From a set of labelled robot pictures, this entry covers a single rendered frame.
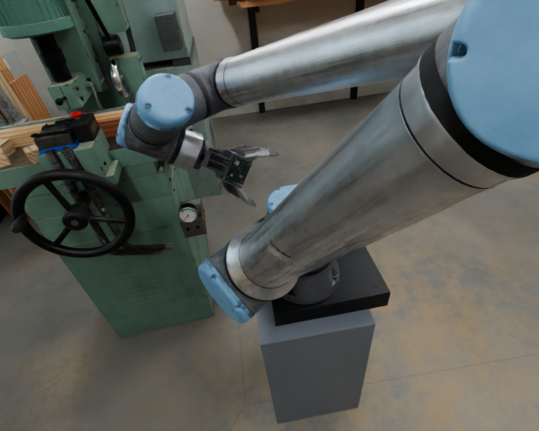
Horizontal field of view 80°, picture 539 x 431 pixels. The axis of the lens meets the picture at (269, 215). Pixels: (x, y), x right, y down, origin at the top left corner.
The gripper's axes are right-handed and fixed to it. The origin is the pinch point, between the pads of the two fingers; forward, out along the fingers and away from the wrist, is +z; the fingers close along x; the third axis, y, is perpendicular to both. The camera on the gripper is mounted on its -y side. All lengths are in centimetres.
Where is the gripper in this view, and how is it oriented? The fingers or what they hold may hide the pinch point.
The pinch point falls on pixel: (266, 180)
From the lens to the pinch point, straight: 86.1
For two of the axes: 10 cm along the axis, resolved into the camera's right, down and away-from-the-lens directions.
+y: 3.8, 3.4, -8.6
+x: 4.0, -9.0, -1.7
